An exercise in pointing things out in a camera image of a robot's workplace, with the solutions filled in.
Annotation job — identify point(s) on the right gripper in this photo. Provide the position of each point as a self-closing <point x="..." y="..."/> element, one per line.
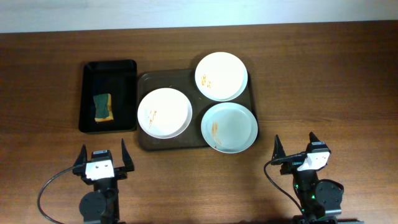
<point x="286" y="168"/>

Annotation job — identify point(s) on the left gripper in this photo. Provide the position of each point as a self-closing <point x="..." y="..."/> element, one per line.
<point x="123" y="170"/>

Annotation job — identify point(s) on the green and yellow sponge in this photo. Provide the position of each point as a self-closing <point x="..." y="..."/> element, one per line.
<point x="103" y="108"/>

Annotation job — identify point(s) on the light blue plate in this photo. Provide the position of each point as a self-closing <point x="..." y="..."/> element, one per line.
<point x="229" y="128"/>

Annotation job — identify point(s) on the pink plate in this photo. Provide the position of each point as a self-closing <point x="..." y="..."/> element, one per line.
<point x="164" y="113"/>

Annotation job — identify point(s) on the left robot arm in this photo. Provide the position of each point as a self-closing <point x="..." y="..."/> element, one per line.
<point x="101" y="206"/>

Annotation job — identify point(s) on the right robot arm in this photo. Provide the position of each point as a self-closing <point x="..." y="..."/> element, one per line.
<point x="319" y="200"/>

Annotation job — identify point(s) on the black rectangular tray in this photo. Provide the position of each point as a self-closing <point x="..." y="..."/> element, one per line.
<point x="119" y="79"/>

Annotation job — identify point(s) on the brown plastic serving tray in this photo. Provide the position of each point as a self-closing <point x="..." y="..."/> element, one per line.
<point x="182" y="80"/>

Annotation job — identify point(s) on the cream white plate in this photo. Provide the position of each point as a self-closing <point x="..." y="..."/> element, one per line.
<point x="221" y="76"/>

